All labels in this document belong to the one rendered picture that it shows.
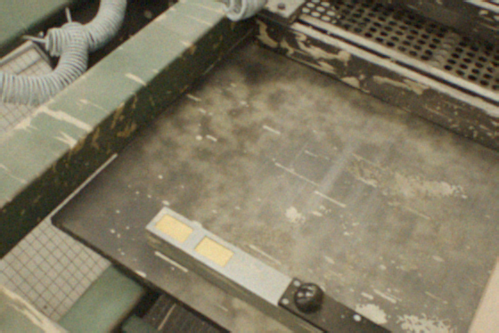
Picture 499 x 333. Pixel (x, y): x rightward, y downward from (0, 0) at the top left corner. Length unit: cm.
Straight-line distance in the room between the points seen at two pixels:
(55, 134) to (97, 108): 8
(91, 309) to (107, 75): 39
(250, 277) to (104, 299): 22
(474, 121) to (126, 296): 70
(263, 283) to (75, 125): 37
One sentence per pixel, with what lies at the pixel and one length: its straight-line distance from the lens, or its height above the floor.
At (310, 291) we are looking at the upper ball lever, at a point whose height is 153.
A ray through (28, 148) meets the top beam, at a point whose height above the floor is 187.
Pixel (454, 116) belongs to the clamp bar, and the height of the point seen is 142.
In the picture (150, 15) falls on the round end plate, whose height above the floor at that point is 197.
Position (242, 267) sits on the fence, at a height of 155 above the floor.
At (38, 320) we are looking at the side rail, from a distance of 74.
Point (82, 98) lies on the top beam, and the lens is 93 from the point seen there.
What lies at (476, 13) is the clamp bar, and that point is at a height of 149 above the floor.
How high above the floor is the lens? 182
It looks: 13 degrees down
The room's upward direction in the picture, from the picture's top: 41 degrees counter-clockwise
